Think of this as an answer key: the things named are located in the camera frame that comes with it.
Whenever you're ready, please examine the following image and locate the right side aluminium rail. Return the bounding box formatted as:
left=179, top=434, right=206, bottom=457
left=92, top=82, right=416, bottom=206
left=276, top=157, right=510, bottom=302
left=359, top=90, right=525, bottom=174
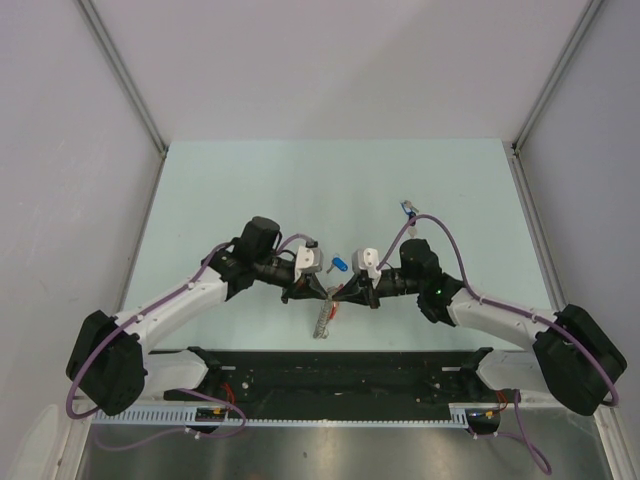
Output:
left=503, top=143, right=568, bottom=309

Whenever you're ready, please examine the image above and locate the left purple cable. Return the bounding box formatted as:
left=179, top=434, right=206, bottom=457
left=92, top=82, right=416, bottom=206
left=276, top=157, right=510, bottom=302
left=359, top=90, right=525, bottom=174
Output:
left=65, top=232, right=248, bottom=451

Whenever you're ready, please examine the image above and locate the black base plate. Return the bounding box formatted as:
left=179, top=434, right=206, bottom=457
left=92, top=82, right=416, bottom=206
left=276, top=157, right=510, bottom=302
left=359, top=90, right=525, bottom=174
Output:
left=161, top=349, right=514, bottom=425

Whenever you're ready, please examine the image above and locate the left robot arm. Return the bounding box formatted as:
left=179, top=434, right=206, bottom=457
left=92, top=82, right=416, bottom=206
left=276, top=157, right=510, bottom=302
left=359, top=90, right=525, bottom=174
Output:
left=66, top=216, right=327, bottom=419

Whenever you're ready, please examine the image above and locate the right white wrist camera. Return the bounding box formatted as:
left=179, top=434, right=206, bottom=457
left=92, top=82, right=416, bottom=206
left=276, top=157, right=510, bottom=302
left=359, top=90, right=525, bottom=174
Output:
left=352, top=248, right=382, bottom=287

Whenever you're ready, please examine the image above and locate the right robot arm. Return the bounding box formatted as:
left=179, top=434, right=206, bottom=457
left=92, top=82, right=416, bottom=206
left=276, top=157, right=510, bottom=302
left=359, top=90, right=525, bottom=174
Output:
left=334, top=239, right=627, bottom=416

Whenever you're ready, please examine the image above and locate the left aluminium corner post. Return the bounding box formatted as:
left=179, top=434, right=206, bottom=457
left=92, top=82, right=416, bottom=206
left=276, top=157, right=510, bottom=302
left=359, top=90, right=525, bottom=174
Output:
left=74, top=0, right=168, bottom=159

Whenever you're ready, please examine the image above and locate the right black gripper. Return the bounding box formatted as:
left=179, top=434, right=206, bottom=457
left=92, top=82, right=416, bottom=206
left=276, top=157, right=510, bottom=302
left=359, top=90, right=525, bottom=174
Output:
left=333, top=268, right=422, bottom=310

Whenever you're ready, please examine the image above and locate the aluminium frame rail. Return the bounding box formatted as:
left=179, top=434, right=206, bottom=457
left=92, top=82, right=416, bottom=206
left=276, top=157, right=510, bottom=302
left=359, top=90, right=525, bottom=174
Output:
left=69, top=389, right=621, bottom=426

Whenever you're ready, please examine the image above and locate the right aluminium corner post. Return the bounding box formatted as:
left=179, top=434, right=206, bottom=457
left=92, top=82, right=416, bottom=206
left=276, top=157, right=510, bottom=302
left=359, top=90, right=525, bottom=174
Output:
left=510, top=0, right=608, bottom=156

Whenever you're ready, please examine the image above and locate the white cable duct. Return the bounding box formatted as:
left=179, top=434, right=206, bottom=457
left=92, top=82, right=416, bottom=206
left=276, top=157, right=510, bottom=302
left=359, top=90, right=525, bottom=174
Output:
left=92, top=405, right=469, bottom=429

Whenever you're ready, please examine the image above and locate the aluminium corner post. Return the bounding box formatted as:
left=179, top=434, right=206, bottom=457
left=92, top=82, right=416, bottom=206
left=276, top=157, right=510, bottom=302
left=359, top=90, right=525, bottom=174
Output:
left=74, top=0, right=168, bottom=159
left=510, top=0, right=608, bottom=156

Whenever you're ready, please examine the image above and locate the dark blue tag key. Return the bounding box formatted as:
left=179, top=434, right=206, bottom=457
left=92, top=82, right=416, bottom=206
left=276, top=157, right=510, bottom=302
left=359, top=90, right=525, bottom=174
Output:
left=400, top=200, right=419, bottom=218

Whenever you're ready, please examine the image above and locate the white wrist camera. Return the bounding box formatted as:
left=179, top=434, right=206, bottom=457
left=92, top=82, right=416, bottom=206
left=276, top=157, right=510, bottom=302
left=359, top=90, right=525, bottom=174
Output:
left=294, top=241, right=323, bottom=282
left=352, top=248, right=382, bottom=287

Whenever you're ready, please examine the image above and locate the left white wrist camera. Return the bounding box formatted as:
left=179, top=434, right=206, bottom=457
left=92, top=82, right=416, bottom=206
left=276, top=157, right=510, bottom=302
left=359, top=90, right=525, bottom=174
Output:
left=294, top=241, right=323, bottom=282

